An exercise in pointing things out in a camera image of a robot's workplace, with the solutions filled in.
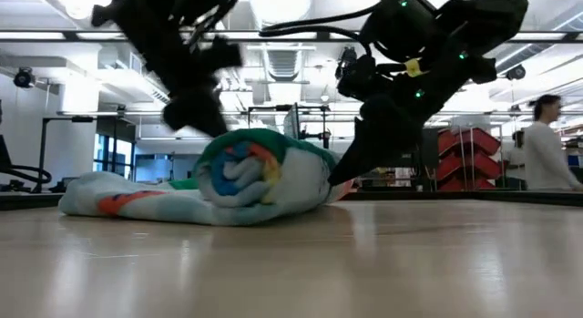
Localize yellow tape strip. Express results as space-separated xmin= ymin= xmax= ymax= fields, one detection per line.
xmin=404 ymin=57 xmax=430 ymax=78

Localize person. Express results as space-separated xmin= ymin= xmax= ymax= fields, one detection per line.
xmin=504 ymin=129 xmax=527 ymax=190
xmin=522 ymin=93 xmax=583 ymax=192

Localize black metal frame stand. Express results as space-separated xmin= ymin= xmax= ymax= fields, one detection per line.
xmin=35 ymin=116 xmax=97 ymax=194

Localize grey monitor on stand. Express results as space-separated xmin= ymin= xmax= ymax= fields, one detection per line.
xmin=282 ymin=103 xmax=302 ymax=139

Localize black ceiling camera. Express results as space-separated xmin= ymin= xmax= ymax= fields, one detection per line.
xmin=505 ymin=65 xmax=527 ymax=82
xmin=12 ymin=67 xmax=36 ymax=90
xmin=336 ymin=46 xmax=359 ymax=67

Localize green dinosaur print towel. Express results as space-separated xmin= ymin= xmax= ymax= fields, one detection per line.
xmin=57 ymin=128 xmax=353 ymax=228

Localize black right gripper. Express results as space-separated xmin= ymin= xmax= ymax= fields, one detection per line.
xmin=326 ymin=48 xmax=497 ymax=188

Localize black angled screen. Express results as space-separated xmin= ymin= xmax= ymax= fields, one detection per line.
xmin=0 ymin=134 xmax=13 ymax=167

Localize red stacked storage bins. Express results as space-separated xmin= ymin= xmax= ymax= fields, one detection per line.
xmin=435 ymin=128 xmax=502 ymax=192

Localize black looped hose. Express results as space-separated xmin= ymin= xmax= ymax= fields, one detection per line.
xmin=0 ymin=164 xmax=53 ymax=188

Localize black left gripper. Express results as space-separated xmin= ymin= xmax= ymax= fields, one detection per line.
xmin=90 ymin=0 xmax=245 ymax=138

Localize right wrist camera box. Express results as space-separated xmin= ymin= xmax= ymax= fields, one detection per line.
xmin=335 ymin=53 xmax=393 ymax=100

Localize black overhead light rail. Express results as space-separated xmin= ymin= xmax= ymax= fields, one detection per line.
xmin=0 ymin=30 xmax=583 ymax=45

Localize black aluminium table frame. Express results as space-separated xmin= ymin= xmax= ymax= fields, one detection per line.
xmin=0 ymin=189 xmax=583 ymax=212

